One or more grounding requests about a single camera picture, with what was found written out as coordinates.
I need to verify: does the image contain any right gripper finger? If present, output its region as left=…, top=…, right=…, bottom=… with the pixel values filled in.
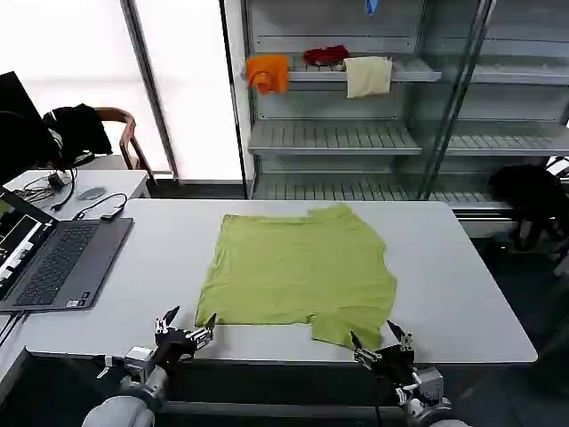
left=385, top=319, right=415, bottom=353
left=349, top=330, right=384, bottom=367

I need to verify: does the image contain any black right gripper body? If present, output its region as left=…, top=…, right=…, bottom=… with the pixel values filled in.
left=371, top=343, right=420, bottom=389

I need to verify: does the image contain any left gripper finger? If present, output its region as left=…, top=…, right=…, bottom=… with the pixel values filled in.
left=183, top=313, right=218, bottom=352
left=154, top=305, right=181, bottom=335

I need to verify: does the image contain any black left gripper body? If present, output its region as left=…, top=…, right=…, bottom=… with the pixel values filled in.
left=150, top=328, right=197, bottom=371

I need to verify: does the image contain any green t-shirt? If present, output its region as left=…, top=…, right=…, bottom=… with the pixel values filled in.
left=195, top=203, right=397, bottom=348

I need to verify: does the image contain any grey laptop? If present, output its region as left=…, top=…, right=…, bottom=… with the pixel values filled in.
left=0, top=185, right=135, bottom=315

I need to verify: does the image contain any small white desk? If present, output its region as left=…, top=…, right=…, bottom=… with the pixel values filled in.
left=2, top=168, right=150, bottom=222

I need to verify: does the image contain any black bag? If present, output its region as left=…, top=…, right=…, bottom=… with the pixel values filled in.
left=487, top=163, right=569, bottom=255

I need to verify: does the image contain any brown wooden chair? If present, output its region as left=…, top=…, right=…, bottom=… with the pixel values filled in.
left=94, top=106, right=157, bottom=184

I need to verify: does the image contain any grey metal shelf with clothes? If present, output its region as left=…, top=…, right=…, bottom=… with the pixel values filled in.
left=220, top=0, right=569, bottom=232

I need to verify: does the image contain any black jacket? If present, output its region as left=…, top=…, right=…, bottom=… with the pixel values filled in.
left=42, top=103, right=114, bottom=168

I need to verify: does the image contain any black monitor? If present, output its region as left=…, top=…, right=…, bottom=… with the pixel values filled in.
left=0, top=70, right=58, bottom=187

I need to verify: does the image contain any grey metal table frame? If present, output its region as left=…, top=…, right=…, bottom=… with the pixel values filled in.
left=160, top=399, right=404, bottom=420

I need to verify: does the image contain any black cable with adapter dongle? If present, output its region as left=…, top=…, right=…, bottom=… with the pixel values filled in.
left=72, top=192, right=130, bottom=222

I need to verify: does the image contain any black power adapter with cable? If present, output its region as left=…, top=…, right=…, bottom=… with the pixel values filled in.
left=46, top=165, right=77, bottom=213

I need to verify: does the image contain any grey metal window post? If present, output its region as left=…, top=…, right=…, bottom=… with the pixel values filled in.
left=119, top=0, right=181, bottom=181

